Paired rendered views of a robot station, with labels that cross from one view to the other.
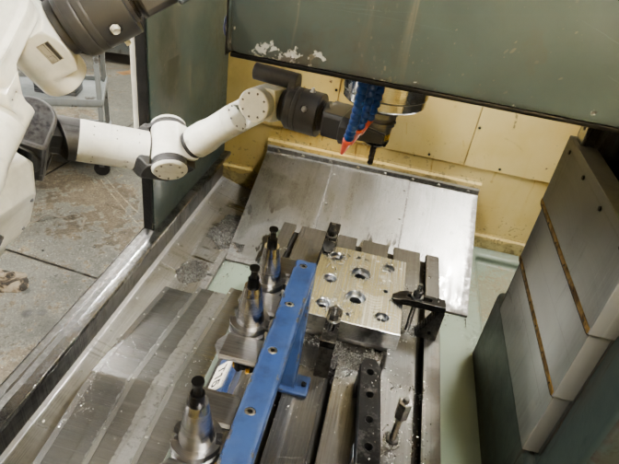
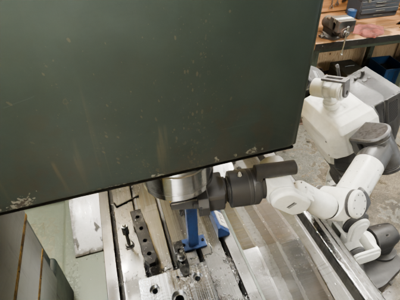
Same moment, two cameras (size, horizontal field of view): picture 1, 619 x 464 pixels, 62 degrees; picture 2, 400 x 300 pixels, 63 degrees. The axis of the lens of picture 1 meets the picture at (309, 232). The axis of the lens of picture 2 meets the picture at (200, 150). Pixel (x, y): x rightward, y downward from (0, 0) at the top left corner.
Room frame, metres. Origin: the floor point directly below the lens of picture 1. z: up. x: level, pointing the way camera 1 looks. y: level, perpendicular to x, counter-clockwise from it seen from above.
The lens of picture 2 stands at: (1.47, -0.25, 2.00)
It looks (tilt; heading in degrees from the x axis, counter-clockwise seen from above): 40 degrees down; 158
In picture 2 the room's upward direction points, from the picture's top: 2 degrees counter-clockwise
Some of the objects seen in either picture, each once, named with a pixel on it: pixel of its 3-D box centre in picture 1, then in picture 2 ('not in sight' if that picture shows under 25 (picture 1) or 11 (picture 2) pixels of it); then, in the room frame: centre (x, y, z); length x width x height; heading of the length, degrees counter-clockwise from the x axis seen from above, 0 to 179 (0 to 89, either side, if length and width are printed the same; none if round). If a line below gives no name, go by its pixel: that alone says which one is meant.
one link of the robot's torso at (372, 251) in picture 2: not in sight; (355, 245); (0.77, 1.01, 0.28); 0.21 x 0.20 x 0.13; 83
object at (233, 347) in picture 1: (238, 348); not in sight; (0.55, 0.08, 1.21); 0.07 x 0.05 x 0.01; 83
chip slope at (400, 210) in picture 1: (356, 235); not in sight; (1.62, -0.17, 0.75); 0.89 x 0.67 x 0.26; 83
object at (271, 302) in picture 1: (259, 302); not in sight; (0.66, 0.06, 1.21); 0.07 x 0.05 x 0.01; 83
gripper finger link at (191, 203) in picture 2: not in sight; (184, 205); (1.00, -0.10, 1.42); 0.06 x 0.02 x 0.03; 74
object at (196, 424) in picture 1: (196, 419); not in sight; (0.38, 0.10, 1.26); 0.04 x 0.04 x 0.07
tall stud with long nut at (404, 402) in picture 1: (399, 420); (126, 235); (0.66, -0.23, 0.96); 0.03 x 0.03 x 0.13
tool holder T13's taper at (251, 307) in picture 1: (251, 302); not in sight; (0.60, 0.07, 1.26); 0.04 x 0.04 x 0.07
